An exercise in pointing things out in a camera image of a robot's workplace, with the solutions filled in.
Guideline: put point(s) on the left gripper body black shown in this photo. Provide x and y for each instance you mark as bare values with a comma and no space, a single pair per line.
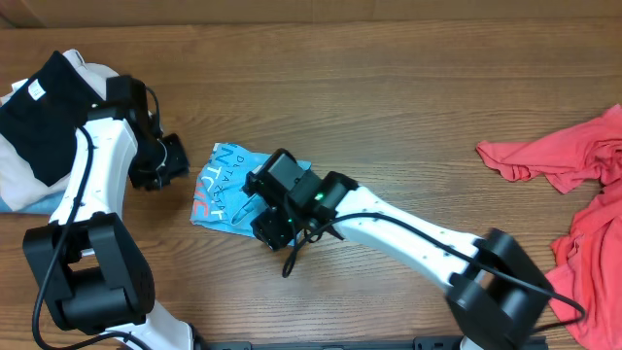
159,162

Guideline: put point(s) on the folded black shirt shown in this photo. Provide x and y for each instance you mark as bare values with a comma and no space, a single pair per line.
41,118

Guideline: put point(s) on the folded beige garment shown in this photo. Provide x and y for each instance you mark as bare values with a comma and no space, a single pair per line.
19,187

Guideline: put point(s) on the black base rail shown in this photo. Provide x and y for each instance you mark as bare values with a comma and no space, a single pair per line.
330,345

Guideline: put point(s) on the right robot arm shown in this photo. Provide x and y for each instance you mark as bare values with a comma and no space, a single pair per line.
492,287

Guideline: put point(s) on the folded blue jeans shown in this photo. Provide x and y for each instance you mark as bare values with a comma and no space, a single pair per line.
44,206

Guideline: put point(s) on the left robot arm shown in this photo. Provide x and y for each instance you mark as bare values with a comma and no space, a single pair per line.
92,277

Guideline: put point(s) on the light blue t-shirt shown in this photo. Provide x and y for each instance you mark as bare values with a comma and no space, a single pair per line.
218,201

